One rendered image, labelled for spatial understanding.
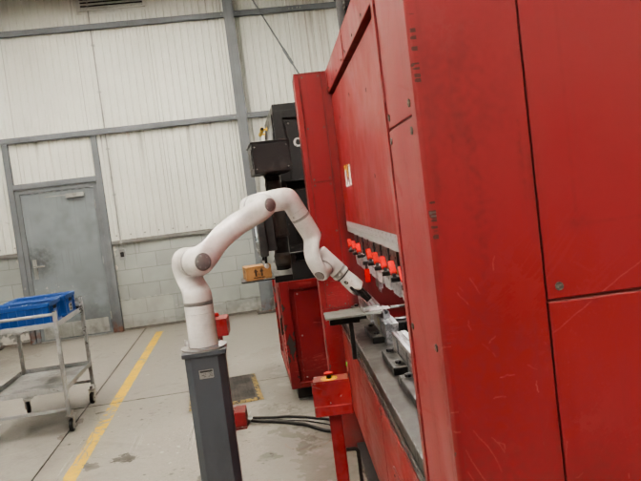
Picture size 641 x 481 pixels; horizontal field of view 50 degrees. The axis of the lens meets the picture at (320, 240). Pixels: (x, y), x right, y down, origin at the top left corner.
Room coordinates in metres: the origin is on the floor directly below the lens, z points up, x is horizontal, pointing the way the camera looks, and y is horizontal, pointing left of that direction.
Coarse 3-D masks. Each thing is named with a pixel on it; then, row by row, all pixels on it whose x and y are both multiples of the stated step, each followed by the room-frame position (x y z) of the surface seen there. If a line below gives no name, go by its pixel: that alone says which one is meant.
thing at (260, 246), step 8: (272, 216) 4.22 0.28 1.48; (264, 224) 4.18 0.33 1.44; (272, 224) 4.21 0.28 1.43; (264, 232) 4.18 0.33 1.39; (272, 232) 4.21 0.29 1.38; (256, 240) 4.61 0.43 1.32; (264, 240) 4.18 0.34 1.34; (272, 240) 4.21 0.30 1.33; (264, 248) 4.18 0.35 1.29; (272, 248) 4.21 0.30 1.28; (264, 256) 4.18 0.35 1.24
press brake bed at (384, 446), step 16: (352, 368) 3.62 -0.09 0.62; (352, 384) 3.76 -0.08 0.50; (368, 384) 2.82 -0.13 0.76; (368, 400) 2.91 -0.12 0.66; (368, 416) 3.01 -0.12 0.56; (384, 416) 2.38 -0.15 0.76; (368, 432) 3.11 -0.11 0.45; (384, 432) 2.44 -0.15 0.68; (400, 432) 2.05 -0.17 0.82; (368, 448) 3.21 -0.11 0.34; (384, 448) 2.50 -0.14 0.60; (400, 448) 2.08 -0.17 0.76; (368, 464) 3.73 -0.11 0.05; (384, 464) 2.57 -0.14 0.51; (400, 464) 2.12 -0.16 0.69; (416, 464) 1.80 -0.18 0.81; (368, 480) 3.54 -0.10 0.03; (384, 480) 2.64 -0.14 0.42; (416, 480) 1.82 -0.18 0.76
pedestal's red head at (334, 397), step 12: (348, 372) 2.76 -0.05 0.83; (312, 384) 2.77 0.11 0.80; (324, 384) 2.77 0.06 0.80; (336, 384) 2.76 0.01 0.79; (348, 384) 2.76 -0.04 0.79; (324, 396) 2.77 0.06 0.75; (336, 396) 2.76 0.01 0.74; (348, 396) 2.76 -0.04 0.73; (324, 408) 2.77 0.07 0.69; (336, 408) 2.76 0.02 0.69; (348, 408) 2.76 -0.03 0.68
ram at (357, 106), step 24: (360, 48) 2.68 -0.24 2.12; (360, 72) 2.76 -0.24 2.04; (336, 96) 3.80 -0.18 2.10; (360, 96) 2.84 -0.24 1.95; (336, 120) 3.96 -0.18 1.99; (360, 120) 2.93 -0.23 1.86; (360, 144) 3.03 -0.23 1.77; (384, 144) 2.36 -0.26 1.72; (360, 168) 3.13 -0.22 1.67; (384, 168) 2.42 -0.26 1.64; (360, 192) 3.23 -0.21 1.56; (384, 192) 2.49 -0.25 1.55; (360, 216) 3.35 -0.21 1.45; (384, 216) 2.55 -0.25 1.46; (384, 240) 2.63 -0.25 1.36
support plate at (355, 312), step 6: (372, 306) 3.30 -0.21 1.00; (324, 312) 3.31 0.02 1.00; (330, 312) 3.29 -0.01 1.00; (336, 312) 3.27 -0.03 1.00; (342, 312) 3.24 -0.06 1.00; (348, 312) 3.22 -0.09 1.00; (354, 312) 3.21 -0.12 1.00; (360, 312) 3.19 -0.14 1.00; (366, 312) 3.16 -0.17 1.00; (372, 312) 3.15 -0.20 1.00; (378, 312) 3.15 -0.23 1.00; (330, 318) 3.13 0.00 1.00; (336, 318) 3.13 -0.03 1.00; (342, 318) 3.14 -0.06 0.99
